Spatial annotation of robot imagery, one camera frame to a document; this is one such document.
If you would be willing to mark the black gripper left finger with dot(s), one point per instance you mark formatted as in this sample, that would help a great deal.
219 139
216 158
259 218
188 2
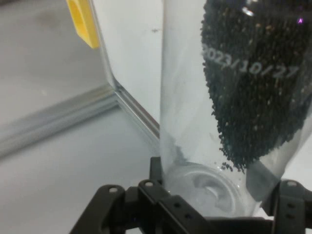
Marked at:
136 209

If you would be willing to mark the short aluminium frame rail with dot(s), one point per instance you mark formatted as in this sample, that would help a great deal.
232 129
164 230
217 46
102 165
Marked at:
103 48

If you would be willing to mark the black seeds heap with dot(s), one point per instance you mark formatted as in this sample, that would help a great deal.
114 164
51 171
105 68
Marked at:
256 97

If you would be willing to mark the yellow plastic box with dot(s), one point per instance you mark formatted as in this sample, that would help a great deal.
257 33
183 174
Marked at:
81 22

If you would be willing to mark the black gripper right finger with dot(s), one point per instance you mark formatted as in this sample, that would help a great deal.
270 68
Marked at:
295 209

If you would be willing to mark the clear plastic jar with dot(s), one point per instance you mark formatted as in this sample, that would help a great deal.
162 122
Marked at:
185 97

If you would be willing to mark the aluminium frame corner post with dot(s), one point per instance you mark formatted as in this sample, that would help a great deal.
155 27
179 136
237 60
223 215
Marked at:
53 122

